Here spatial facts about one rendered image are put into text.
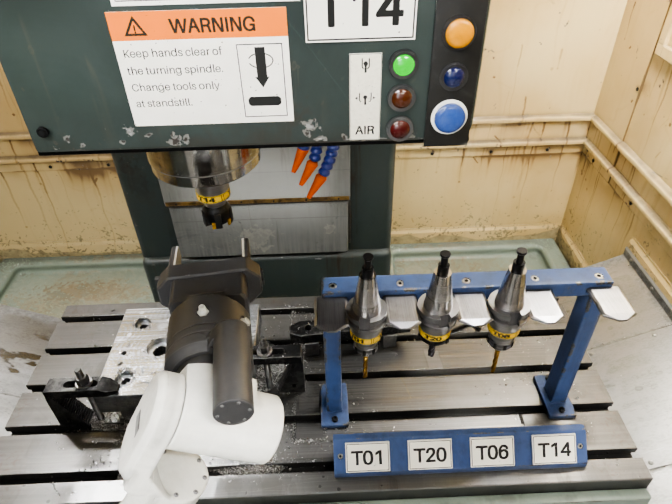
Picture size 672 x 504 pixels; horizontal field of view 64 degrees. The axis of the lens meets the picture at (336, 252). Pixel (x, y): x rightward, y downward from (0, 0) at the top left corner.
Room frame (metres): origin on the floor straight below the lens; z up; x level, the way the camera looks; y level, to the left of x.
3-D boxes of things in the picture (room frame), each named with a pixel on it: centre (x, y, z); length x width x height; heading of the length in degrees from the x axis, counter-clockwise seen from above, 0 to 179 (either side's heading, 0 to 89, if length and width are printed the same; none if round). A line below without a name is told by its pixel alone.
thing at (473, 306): (0.59, -0.21, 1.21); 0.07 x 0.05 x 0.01; 1
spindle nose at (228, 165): (0.69, 0.18, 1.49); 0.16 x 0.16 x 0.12
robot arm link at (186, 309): (0.43, 0.14, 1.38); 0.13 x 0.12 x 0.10; 99
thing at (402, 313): (0.59, -0.10, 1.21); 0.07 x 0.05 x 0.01; 1
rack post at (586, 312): (0.65, -0.43, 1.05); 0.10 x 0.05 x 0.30; 1
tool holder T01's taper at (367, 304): (0.59, -0.05, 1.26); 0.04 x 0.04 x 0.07
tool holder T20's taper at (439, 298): (0.59, -0.16, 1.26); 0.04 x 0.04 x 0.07
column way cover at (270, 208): (1.14, 0.19, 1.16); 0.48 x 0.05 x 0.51; 91
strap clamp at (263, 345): (0.69, 0.14, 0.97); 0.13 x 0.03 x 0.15; 91
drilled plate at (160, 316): (0.73, 0.31, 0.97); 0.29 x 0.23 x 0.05; 91
